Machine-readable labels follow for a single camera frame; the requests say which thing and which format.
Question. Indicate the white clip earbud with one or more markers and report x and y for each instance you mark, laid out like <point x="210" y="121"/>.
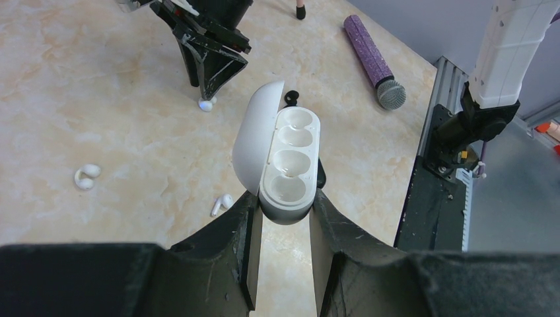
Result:
<point x="207" y="105"/>
<point x="85" y="175"/>

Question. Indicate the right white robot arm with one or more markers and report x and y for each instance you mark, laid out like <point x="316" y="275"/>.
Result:
<point x="490" y="96"/>

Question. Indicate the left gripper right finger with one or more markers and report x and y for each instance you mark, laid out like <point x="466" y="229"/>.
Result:
<point x="356" y="274"/>

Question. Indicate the black oval earbud case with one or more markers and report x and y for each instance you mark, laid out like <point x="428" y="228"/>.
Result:
<point x="321" y="175"/>

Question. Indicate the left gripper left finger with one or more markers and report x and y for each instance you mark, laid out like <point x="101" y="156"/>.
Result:
<point x="213" y="272"/>

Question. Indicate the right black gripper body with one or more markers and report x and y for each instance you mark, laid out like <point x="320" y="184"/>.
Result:
<point x="217" y="20"/>

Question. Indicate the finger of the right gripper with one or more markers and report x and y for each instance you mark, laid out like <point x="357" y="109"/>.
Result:
<point x="189" y="55"/>
<point x="216" y="65"/>

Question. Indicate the purple handheld microphone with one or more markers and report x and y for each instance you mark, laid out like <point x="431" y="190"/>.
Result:
<point x="391" y="94"/>

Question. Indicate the white oval charging case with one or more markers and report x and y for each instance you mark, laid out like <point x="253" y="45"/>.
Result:
<point x="276" y="154"/>

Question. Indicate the black clip earbuds pair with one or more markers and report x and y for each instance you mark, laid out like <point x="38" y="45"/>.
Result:
<point x="291" y="98"/>

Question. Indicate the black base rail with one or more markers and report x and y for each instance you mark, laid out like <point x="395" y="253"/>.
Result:
<point x="435" y="207"/>

